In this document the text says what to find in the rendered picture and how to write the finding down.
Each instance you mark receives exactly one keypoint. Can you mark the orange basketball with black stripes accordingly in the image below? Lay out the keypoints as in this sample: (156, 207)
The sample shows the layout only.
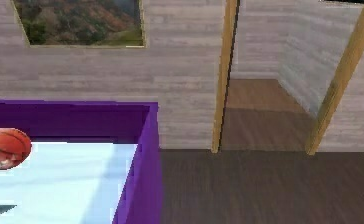
(10, 144)

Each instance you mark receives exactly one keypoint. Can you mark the purple bed with white sheet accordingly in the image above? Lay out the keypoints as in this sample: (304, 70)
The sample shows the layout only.
(73, 173)

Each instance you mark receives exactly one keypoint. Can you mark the framed landscape picture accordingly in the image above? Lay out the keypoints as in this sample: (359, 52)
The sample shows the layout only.
(80, 20)

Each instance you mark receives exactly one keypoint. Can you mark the wooden door frame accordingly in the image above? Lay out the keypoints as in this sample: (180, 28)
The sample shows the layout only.
(223, 76)

